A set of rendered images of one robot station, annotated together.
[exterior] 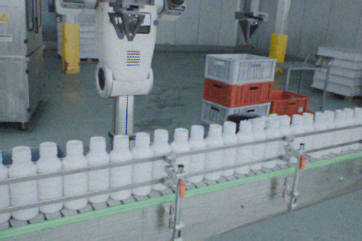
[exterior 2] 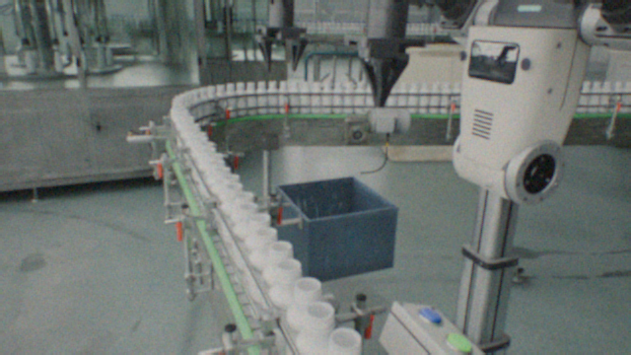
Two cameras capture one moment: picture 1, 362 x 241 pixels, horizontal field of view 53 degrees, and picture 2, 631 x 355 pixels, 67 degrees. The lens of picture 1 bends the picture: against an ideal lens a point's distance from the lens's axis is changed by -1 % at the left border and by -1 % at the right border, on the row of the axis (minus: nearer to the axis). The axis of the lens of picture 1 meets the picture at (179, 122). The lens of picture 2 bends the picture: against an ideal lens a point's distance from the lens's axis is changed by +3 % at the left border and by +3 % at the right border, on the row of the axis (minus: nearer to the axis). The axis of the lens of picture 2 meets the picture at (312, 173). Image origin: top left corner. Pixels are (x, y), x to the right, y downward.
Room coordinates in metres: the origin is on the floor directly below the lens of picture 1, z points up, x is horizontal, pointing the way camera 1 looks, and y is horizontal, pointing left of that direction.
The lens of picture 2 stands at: (1.29, -0.91, 1.53)
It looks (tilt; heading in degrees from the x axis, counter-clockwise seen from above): 19 degrees down; 99
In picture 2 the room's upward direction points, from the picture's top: 1 degrees clockwise
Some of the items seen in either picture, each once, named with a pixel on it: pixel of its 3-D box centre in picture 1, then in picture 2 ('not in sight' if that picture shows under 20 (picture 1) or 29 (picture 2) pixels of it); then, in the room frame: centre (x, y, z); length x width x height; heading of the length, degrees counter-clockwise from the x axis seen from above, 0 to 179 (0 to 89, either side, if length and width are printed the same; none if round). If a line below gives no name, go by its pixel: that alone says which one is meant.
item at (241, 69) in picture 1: (240, 68); not in sight; (3.62, -0.56, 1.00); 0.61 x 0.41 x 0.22; 130
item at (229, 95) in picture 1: (238, 90); not in sight; (3.63, -0.57, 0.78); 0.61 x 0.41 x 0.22; 129
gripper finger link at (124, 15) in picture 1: (128, 23); (273, 50); (1.01, 0.16, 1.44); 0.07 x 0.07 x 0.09; 33
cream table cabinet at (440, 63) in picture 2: not in sight; (436, 102); (1.78, 4.41, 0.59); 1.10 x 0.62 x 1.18; 14
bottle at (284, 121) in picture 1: (280, 140); (307, 333); (1.19, -0.35, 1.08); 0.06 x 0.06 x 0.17
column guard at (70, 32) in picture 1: (70, 48); not in sight; (8.32, 2.58, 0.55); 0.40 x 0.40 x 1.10; 32
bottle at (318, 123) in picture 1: (316, 135); not in sight; (1.28, -0.51, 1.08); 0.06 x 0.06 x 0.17
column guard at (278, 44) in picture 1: (276, 52); not in sight; (10.97, -2.73, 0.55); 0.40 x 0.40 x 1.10; 32
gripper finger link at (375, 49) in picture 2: (251, 28); (375, 75); (1.26, -0.22, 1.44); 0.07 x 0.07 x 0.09; 32
